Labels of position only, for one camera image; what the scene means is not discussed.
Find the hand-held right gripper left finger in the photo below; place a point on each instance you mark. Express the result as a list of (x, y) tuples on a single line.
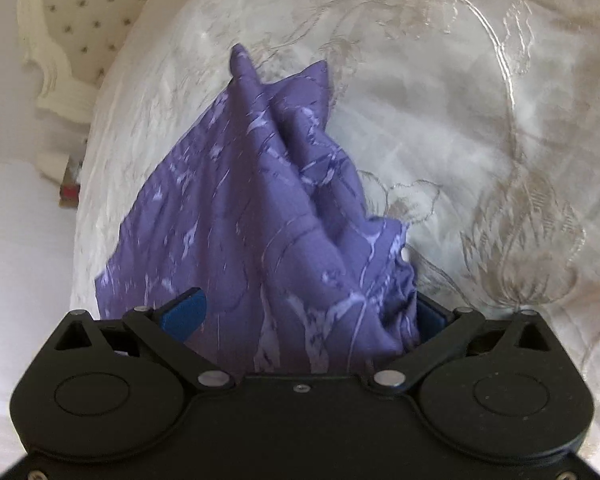
[(185, 312)]

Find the cream tufted headboard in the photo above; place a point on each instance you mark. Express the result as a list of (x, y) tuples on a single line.
[(80, 20)]

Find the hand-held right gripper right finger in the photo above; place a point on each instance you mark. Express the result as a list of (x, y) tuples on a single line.
[(432, 322)]

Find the purple marbled hoodie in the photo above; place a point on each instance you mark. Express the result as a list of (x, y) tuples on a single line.
[(260, 220)]

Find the red box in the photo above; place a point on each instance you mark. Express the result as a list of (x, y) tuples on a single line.
[(70, 192)]

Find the white embroidered bedspread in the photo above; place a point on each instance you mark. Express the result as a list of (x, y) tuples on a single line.
[(455, 110)]

